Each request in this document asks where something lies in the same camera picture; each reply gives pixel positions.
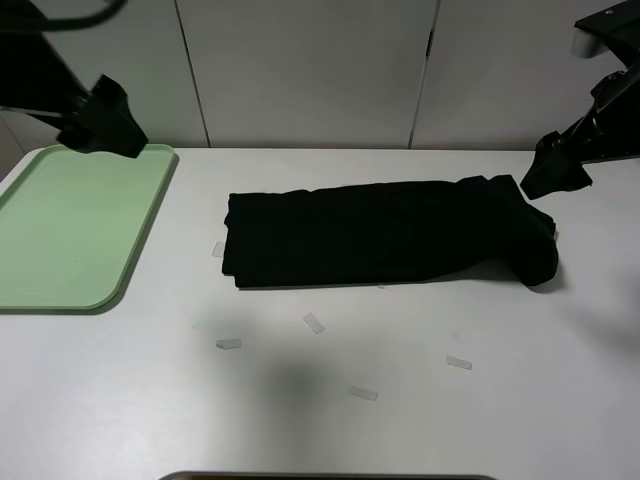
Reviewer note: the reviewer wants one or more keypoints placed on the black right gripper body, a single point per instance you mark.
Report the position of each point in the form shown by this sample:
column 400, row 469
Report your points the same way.
column 609, row 131

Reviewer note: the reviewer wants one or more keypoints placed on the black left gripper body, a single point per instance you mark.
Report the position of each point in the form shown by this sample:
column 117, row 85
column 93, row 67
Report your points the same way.
column 101, row 120

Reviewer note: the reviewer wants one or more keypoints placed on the black short sleeve shirt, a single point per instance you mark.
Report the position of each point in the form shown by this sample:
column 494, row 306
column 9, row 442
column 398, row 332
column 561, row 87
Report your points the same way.
column 400, row 232

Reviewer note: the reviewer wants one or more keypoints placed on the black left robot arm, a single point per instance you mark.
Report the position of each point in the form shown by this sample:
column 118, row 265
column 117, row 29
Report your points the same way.
column 37, row 82

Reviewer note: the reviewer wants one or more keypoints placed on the light green plastic tray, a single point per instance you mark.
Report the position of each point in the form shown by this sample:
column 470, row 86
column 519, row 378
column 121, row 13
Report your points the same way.
column 71, row 224

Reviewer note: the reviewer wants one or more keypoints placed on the black door hinge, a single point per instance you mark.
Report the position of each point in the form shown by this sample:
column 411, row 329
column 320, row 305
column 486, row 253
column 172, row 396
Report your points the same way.
column 429, row 44

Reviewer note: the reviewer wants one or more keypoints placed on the clear tape piece front left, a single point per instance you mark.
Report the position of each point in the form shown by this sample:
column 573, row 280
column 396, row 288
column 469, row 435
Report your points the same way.
column 229, row 344

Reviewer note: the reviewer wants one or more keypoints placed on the clear tape piece right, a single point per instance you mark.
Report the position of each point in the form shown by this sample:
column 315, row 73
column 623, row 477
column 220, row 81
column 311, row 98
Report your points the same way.
column 458, row 363

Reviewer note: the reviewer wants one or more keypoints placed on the clear tape piece centre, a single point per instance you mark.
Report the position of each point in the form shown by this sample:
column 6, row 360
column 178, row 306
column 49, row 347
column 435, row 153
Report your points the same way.
column 314, row 324

